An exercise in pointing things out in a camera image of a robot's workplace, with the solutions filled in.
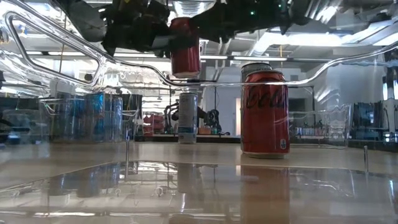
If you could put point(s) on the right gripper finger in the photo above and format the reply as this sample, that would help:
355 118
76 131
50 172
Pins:
183 42

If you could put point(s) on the red cola can black script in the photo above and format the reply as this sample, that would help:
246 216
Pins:
265 124
186 63

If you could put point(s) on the clear plastic bin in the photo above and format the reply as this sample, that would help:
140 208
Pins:
199 199
46 124
326 124

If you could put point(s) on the black background robot arm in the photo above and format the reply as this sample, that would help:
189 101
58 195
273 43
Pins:
214 119
169 109

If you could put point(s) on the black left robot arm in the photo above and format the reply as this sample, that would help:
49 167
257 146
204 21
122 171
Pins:
87 15

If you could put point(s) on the long ceiling strip light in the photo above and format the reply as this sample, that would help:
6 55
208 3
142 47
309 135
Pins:
261 58
214 57
130 55

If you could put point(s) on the red crate stack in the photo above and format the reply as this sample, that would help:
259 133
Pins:
154 124

